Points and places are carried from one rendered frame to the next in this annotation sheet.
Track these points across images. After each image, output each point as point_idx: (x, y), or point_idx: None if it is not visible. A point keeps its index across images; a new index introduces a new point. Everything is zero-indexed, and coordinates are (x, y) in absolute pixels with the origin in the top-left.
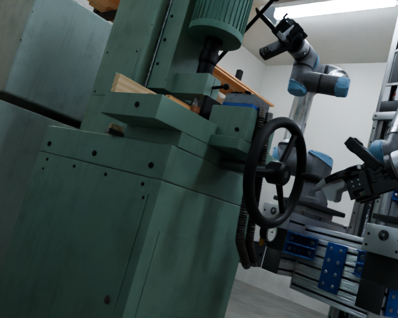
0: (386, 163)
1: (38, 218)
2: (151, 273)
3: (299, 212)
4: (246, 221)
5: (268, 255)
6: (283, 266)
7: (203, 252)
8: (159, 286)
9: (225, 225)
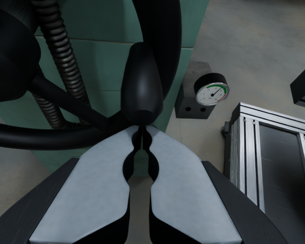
0: None
1: None
2: (18, 114)
3: None
4: (50, 114)
5: (303, 76)
6: None
7: (90, 100)
8: (40, 122)
9: (123, 73)
